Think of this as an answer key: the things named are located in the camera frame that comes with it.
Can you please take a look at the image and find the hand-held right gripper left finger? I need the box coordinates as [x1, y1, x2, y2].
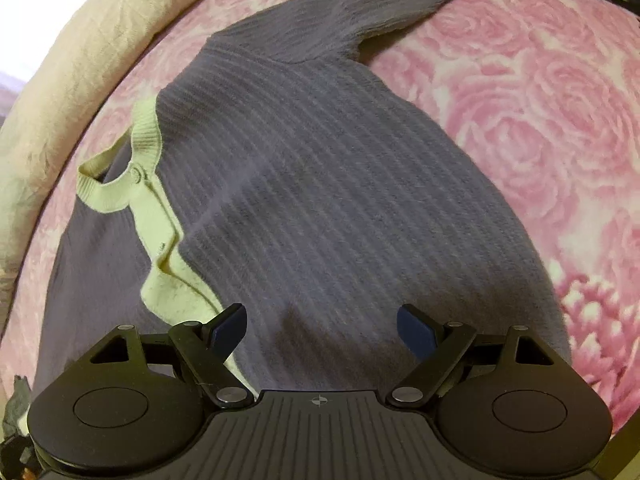
[89, 304, 257, 408]

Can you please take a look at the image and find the purple knit cardigan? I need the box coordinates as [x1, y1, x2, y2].
[32, 0, 573, 401]

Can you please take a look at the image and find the grey crumpled object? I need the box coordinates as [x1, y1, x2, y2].
[0, 374, 37, 461]

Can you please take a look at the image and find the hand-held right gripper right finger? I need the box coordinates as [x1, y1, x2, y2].
[391, 305, 553, 406]

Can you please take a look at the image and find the beige quilt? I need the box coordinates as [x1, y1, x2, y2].
[0, 0, 236, 273]

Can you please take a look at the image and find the pink rose blanket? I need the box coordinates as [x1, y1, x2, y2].
[0, 0, 640, 436]

